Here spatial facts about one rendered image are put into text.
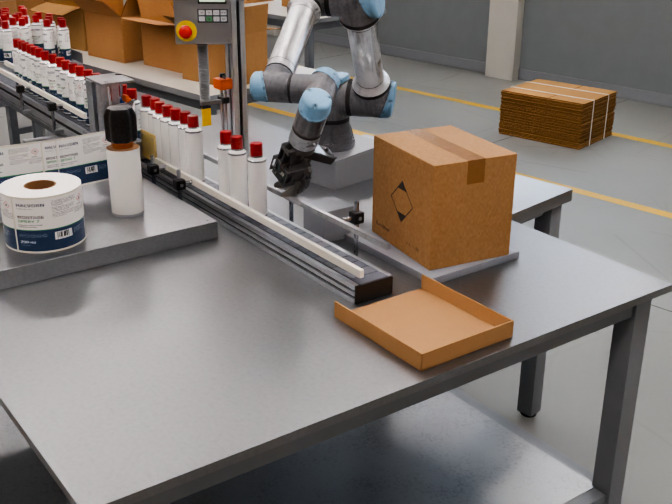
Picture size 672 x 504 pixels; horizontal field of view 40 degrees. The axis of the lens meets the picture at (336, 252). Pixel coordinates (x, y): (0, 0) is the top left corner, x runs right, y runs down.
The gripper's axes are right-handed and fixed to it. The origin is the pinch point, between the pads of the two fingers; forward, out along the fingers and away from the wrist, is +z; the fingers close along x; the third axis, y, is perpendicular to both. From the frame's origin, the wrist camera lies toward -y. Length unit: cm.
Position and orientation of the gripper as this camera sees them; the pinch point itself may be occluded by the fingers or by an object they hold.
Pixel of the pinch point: (291, 193)
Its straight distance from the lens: 248.8
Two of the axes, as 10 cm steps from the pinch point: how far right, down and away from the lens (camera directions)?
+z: -2.6, 6.2, 7.4
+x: 5.3, 7.3, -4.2
